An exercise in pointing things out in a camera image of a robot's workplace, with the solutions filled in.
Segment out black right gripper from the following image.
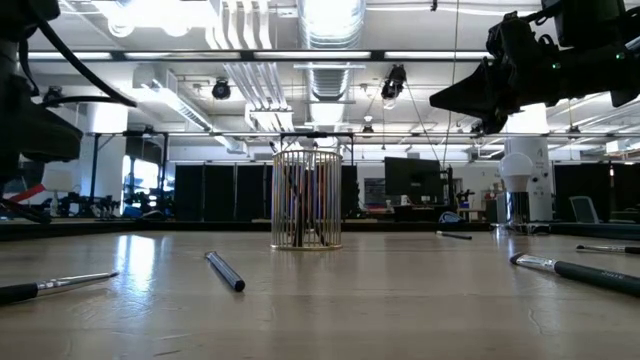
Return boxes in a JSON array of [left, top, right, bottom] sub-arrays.
[[429, 12, 556, 136]]

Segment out white bulb lamp chrome base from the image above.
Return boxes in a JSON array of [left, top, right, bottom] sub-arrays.
[[492, 152, 551, 236]]

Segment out black computer monitor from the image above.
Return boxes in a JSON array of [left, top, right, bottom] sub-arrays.
[[383, 156, 444, 206]]

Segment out black overhead beam light strips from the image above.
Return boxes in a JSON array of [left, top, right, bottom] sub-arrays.
[[19, 48, 494, 63]]

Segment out white round column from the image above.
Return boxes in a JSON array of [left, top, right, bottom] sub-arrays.
[[503, 135, 554, 223]]

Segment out dark background desk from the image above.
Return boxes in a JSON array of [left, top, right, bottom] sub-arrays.
[[392, 202, 494, 224]]

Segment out grey office chair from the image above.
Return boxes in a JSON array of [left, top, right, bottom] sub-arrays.
[[569, 195, 602, 225]]

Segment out white ceiling pipe bundle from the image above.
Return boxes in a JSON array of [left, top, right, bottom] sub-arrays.
[[204, 0, 297, 134]]

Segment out long white ceiling fixture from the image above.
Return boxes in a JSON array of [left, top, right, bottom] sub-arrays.
[[132, 67, 247, 154]]

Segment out black background equipment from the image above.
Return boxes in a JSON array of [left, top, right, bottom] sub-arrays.
[[47, 192, 124, 220]]

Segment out black overhead camera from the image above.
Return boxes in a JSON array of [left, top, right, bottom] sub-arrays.
[[379, 63, 408, 101]]

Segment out black partition wall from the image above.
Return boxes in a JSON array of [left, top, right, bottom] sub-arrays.
[[552, 162, 640, 225], [173, 163, 359, 222]]

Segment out silver ventilation duct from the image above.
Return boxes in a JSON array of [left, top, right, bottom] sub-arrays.
[[297, 0, 367, 104]]

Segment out black aluminium table frame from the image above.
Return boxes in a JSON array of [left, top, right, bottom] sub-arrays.
[[0, 218, 640, 243]]

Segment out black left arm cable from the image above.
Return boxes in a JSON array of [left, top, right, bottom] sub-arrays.
[[29, 9, 139, 109]]

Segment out red strap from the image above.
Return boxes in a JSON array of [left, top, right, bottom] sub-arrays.
[[8, 183, 47, 204]]

